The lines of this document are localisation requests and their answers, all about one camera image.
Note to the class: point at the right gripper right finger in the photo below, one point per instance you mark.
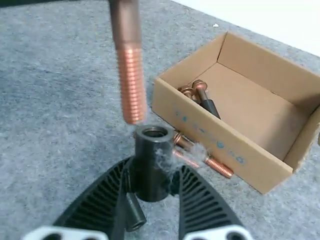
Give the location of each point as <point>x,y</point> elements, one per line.
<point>200,200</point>

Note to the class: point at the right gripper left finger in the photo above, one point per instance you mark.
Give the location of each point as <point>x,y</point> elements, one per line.
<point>95,200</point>

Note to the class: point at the black metal sleeve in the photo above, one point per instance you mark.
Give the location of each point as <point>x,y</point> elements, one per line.
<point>150,162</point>
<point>135,212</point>

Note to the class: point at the cardboard box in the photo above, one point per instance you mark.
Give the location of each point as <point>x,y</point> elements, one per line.
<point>250,105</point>

